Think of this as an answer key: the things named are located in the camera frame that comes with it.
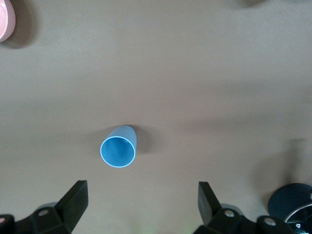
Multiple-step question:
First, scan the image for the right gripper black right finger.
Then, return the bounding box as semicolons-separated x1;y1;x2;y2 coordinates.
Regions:
194;181;297;234

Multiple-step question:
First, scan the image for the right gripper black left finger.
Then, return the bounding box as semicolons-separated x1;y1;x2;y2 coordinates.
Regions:
0;180;89;234

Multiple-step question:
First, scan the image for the blue plastic cup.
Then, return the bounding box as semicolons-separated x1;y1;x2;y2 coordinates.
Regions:
99;125;137;169

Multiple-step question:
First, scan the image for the glass lid with blue knob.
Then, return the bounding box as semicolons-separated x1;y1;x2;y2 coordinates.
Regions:
284;204;312;234

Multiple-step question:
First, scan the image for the pink bowl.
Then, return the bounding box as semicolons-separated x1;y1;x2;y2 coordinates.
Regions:
0;0;17;43

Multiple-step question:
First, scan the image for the dark pot with blue handle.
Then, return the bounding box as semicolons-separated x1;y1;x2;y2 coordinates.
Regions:
267;183;312;223

